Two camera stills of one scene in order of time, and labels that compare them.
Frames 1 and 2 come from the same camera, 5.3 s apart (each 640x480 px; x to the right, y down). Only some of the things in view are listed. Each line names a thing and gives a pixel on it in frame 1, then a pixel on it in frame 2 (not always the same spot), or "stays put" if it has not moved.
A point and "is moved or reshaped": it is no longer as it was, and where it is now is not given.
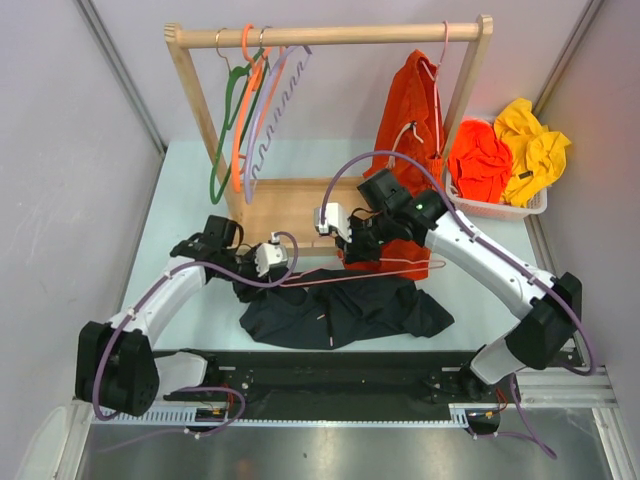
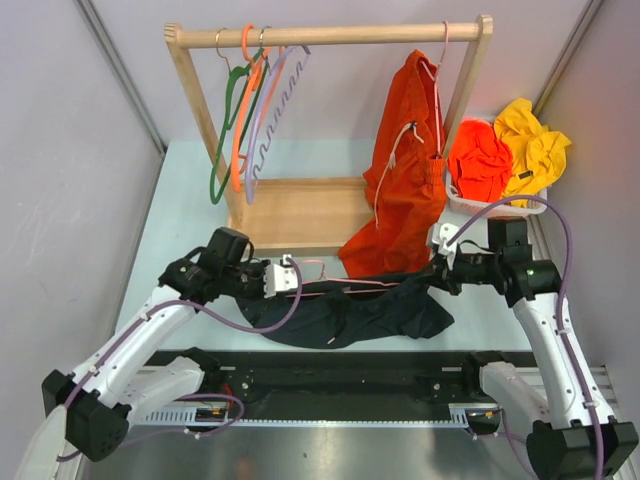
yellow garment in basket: x=538 y=154 stays put
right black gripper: x=355 y=251 → x=442 y=274
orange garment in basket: x=479 y=163 stays put
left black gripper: x=251 y=256 stays put
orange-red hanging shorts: x=410 y=130 stays put
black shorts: x=343 y=306 is moved or reshaped
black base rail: x=343 y=383 stays put
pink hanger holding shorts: x=435 y=79 stays put
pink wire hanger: x=315 y=271 → x=326 y=279
